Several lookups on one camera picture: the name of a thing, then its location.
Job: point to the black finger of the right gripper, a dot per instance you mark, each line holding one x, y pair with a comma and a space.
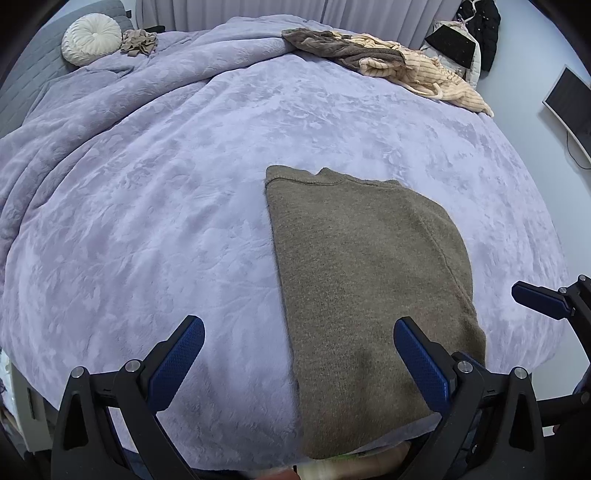
571, 303

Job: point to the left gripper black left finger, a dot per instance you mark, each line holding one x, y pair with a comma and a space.
86, 444

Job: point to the lavender plush blanket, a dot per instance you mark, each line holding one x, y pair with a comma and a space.
134, 195

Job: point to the grey pleated curtain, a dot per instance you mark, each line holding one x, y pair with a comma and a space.
406, 21

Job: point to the small beige crumpled garment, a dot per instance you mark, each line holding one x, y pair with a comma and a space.
138, 42

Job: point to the cream striped garment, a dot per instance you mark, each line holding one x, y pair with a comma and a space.
422, 75

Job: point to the dark brown fuzzy garment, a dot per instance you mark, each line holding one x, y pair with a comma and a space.
340, 48

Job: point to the olive brown knit sweater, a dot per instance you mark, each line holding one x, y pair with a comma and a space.
354, 256

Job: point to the wall monitor screen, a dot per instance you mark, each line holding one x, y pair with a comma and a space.
569, 101

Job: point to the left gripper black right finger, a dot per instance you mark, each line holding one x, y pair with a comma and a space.
490, 425

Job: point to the round cream pleated cushion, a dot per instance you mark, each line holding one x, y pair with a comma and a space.
89, 38

